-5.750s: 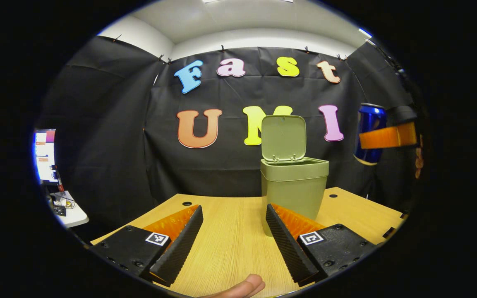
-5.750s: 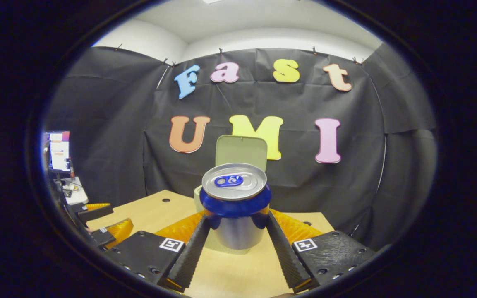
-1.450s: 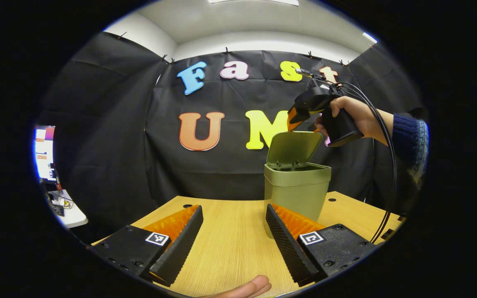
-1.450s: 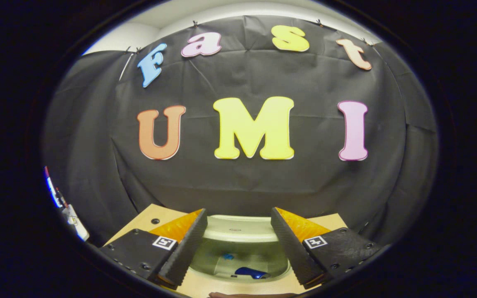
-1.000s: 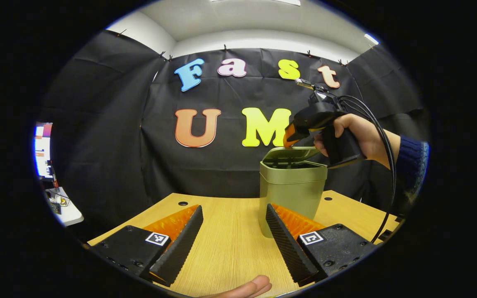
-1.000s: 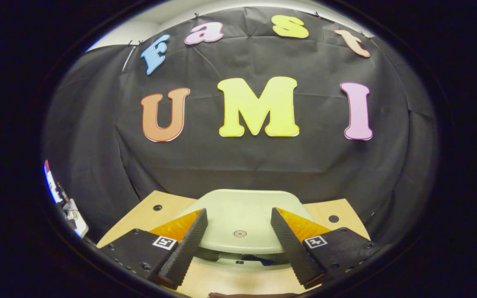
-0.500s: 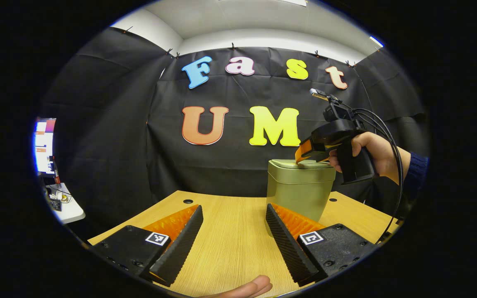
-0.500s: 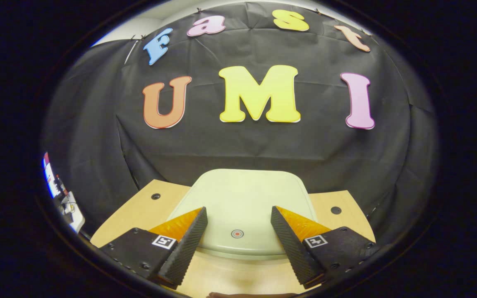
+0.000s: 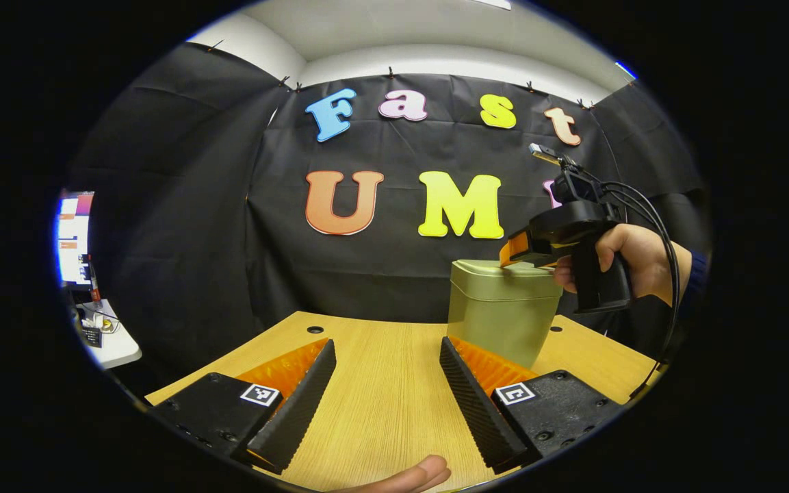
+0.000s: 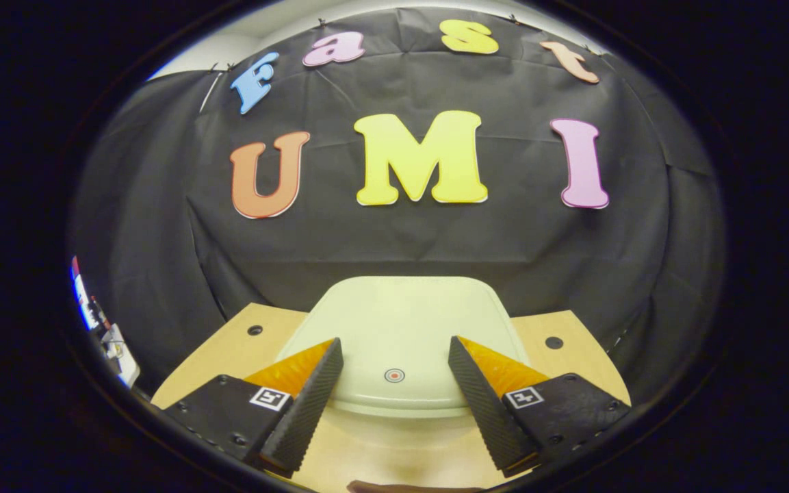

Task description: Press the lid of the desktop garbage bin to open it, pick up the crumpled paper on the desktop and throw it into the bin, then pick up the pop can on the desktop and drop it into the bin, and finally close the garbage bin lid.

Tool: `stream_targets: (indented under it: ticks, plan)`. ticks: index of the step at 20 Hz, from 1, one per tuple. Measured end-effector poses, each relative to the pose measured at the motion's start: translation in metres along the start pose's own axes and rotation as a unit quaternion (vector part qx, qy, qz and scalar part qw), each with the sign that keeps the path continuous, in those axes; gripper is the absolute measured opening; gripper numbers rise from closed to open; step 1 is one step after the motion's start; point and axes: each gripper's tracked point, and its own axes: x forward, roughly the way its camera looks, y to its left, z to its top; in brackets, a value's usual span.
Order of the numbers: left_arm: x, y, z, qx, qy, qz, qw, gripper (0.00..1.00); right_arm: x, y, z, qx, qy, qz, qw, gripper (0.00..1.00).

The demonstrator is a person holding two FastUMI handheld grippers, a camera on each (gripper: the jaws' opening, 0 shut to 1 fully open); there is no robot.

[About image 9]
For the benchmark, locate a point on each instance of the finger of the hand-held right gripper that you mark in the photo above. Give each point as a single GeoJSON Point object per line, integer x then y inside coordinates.
{"type": "Point", "coordinates": [517, 250]}

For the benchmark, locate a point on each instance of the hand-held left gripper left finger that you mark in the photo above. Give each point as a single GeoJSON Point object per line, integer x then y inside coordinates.
{"type": "Point", "coordinates": [302, 404]}

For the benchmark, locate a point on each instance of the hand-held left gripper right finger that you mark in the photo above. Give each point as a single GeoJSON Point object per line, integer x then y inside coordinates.
{"type": "Point", "coordinates": [473, 404]}

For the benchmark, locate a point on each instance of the green desktop garbage bin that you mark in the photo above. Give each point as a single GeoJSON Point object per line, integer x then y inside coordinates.
{"type": "Point", "coordinates": [497, 315]}

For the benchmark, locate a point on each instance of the wooden desktop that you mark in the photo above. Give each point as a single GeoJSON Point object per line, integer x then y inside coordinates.
{"type": "Point", "coordinates": [380, 383]}

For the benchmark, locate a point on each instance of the black backdrop cloth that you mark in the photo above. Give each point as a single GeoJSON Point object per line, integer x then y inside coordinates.
{"type": "Point", "coordinates": [367, 274]}

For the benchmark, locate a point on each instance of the white side table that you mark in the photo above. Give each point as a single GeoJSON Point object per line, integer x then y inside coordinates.
{"type": "Point", "coordinates": [120, 352]}

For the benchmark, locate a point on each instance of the small black keypad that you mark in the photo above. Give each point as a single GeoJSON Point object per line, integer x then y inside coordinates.
{"type": "Point", "coordinates": [92, 337]}

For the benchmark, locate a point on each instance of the computer monitor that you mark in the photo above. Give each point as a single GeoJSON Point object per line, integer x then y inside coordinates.
{"type": "Point", "coordinates": [74, 239]}

